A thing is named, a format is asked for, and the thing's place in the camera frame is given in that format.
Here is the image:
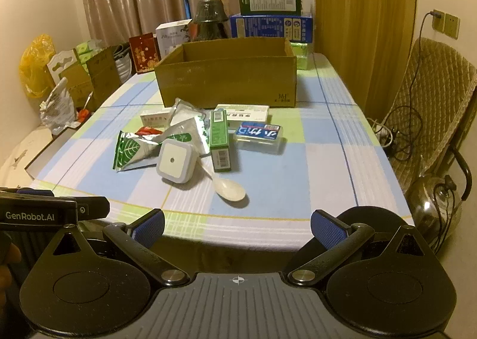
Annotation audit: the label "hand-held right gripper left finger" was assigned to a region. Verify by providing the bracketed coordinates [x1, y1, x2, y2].
[48, 208, 191, 287]

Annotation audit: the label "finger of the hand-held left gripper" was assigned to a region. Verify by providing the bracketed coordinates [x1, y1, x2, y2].
[75, 195, 111, 221]
[0, 186, 56, 198]

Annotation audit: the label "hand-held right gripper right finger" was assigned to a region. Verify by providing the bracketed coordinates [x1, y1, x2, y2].
[287, 209, 429, 287]

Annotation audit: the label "white ointment box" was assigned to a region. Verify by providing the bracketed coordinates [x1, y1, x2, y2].
[140, 110, 173, 129]

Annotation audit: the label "clear floss box blue label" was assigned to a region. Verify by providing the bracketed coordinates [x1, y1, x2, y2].
[234, 121, 286, 155]

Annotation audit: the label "clear packet with white pad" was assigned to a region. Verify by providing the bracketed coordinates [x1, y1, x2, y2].
[171, 98, 208, 127]

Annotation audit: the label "brown cardboard box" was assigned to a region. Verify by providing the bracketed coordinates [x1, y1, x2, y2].
[154, 36, 298, 108]

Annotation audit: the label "person's left hand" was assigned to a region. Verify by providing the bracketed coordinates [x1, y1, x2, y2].
[0, 238, 22, 306]

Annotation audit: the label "green leaf print packet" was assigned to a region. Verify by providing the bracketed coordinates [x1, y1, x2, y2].
[113, 130, 165, 172]

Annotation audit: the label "white square night light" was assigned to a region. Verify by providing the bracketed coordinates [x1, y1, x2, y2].
[156, 138, 198, 185]

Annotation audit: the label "crumpled white bag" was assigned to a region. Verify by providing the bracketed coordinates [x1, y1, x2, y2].
[40, 77, 80, 135]

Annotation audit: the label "white plastic spoon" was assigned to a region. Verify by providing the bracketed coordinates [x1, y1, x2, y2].
[200, 163, 247, 210]

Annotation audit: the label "silver foil pouch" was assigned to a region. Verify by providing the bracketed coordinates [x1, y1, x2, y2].
[158, 117, 210, 157]

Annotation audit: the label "metal kettle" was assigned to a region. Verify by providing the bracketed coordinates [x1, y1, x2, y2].
[405, 174, 471, 250]

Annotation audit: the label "brown carton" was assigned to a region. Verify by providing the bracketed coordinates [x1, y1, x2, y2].
[60, 63, 94, 108]
[86, 46, 122, 108]

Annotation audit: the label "tall green box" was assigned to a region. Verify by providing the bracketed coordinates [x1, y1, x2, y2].
[209, 109, 232, 173]

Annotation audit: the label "yellow plastic bag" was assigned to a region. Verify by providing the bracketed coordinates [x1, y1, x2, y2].
[19, 35, 57, 98]

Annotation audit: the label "white medicine box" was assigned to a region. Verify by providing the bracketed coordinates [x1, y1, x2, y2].
[215, 104, 270, 126]

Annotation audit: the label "striped bag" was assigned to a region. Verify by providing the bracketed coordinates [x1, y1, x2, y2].
[113, 44, 133, 79]

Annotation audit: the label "green tissue packs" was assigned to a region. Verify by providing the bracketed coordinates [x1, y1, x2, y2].
[75, 41, 102, 64]

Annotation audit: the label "red gift box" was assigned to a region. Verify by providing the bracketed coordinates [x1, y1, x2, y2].
[129, 33, 160, 75]

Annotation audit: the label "quilted chair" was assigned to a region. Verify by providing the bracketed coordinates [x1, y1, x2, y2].
[383, 37, 477, 201]

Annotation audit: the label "white humidifier box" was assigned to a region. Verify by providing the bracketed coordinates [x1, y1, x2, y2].
[155, 21, 193, 61]

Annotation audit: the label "yellow curtain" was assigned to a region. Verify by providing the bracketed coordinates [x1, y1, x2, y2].
[314, 0, 417, 119]

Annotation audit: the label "large blue box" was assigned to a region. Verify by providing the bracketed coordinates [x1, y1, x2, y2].
[229, 13, 314, 43]

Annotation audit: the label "dark wrapped lamp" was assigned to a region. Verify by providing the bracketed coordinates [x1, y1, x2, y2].
[189, 0, 230, 41]

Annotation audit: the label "red handled screwdriver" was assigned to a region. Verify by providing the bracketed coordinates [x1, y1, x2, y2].
[75, 92, 94, 122]

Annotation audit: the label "black power cable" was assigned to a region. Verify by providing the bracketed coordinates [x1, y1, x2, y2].
[385, 11, 443, 162]

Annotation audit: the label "wall socket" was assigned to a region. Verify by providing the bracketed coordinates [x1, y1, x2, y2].
[431, 8, 460, 40]

